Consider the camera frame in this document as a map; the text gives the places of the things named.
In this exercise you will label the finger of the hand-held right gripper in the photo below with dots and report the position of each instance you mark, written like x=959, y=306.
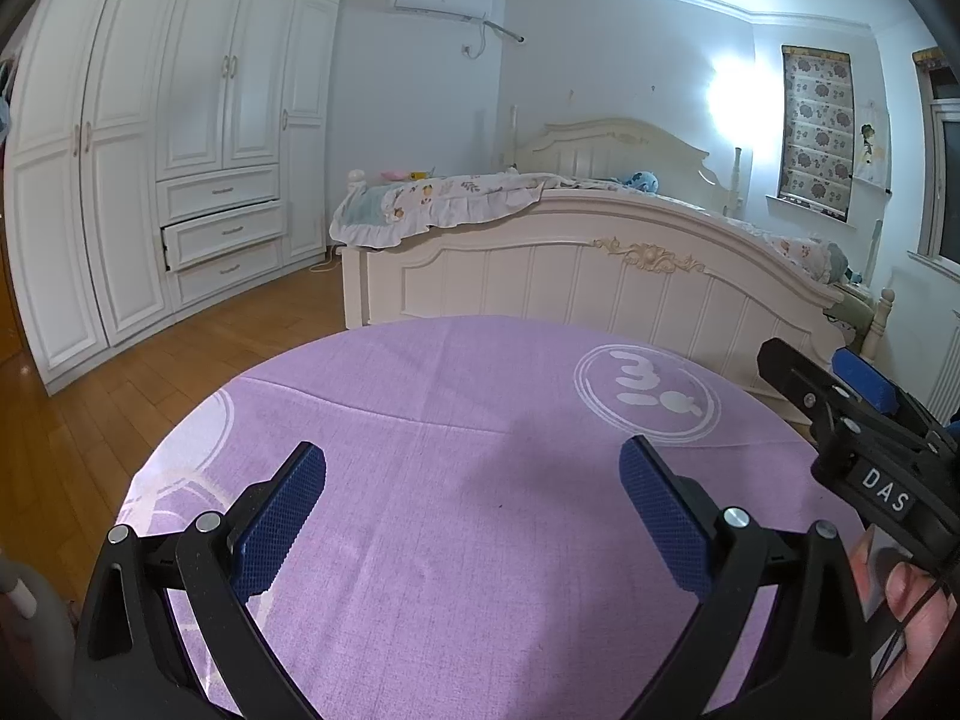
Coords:
x=862, y=379
x=787, y=371

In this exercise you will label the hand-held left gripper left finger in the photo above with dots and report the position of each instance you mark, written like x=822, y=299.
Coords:
x=277, y=517

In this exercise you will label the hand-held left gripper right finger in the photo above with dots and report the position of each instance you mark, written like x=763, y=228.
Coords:
x=667, y=517

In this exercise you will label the person's right hand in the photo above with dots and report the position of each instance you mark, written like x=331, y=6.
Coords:
x=926, y=637

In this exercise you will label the green pillow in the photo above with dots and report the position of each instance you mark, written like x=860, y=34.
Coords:
x=851, y=315

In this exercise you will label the white radiator cover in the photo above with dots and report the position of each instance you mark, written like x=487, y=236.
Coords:
x=949, y=382

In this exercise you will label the purple tablecloth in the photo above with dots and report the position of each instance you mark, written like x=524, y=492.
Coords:
x=465, y=540

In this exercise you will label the white framed window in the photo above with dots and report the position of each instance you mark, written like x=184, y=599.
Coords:
x=949, y=180

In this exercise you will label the floral roman blind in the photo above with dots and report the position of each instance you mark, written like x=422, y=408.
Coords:
x=817, y=135

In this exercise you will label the blue plush toy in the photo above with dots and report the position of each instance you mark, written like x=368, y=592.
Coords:
x=641, y=181

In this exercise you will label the cream wooden bed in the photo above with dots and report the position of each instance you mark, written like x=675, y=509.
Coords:
x=562, y=277

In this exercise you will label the grey white pole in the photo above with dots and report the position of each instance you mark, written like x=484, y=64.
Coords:
x=45, y=615

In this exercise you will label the brown wooden door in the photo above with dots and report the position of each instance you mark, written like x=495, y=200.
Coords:
x=7, y=322

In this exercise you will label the pink item on bed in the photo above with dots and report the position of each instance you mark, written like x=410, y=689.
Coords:
x=391, y=175

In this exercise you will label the floral ruffled blanket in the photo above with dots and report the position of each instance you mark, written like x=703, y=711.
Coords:
x=450, y=199

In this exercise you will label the white wardrobe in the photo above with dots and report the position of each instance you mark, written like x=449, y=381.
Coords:
x=195, y=90

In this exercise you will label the air conditioner pipe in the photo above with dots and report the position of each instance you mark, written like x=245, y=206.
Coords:
x=502, y=30

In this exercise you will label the blue hanging cloth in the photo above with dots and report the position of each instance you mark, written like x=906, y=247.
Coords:
x=4, y=112

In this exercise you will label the wall poster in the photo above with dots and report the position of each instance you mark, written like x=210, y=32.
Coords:
x=870, y=146

